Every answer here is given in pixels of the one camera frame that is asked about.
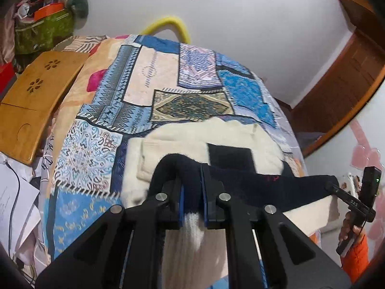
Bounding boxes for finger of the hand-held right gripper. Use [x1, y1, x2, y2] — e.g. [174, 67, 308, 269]
[323, 181, 376, 221]

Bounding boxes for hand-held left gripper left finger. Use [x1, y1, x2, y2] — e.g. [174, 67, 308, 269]
[34, 181, 185, 289]

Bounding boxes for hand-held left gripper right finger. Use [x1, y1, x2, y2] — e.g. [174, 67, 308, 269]
[200, 164, 352, 289]

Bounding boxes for black and white striped sweater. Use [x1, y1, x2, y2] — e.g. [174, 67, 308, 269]
[122, 117, 340, 289]

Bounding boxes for person's right hand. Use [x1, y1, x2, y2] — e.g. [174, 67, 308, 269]
[338, 210, 366, 245]

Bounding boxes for wooden door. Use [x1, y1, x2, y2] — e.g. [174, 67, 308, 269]
[289, 0, 385, 158]

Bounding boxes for blue patchwork quilt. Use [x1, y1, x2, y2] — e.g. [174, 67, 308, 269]
[39, 34, 308, 264]

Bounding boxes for white paper sheets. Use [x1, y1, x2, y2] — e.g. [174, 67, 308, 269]
[0, 161, 41, 249]

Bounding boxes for peach floral bedsheet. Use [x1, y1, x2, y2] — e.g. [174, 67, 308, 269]
[50, 34, 122, 124]

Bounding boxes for wooden lap desk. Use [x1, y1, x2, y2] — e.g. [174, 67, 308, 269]
[0, 51, 91, 167]

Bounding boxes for yellow foam tube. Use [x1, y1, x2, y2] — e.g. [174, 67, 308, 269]
[139, 16, 192, 44]

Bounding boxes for red box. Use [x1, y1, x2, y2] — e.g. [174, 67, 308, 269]
[0, 63, 18, 93]

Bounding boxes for green fabric storage box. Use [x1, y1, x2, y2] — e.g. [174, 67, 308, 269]
[14, 10, 76, 55]

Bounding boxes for orange box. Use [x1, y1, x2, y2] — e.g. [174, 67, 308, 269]
[33, 2, 65, 22]

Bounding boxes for thin black cable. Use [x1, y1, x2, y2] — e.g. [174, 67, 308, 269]
[4, 161, 21, 249]

